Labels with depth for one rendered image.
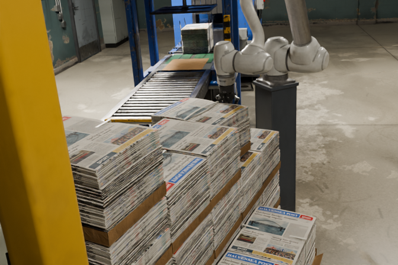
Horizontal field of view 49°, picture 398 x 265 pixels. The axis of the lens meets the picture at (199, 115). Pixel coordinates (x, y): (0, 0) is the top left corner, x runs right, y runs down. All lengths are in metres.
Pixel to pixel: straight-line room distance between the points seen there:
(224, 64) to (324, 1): 9.41
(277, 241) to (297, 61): 1.07
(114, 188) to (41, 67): 0.55
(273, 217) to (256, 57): 0.74
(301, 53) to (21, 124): 2.03
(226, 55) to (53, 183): 1.47
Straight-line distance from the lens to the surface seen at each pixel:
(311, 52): 2.52
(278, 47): 2.62
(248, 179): 2.04
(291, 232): 2.01
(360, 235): 3.10
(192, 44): 4.73
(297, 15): 2.40
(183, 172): 1.51
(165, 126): 1.90
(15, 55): 0.63
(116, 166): 1.14
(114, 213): 1.17
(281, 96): 2.69
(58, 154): 0.70
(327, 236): 3.05
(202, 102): 2.20
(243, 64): 2.01
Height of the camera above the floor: 1.74
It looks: 20 degrees down
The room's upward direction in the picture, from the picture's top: 4 degrees counter-clockwise
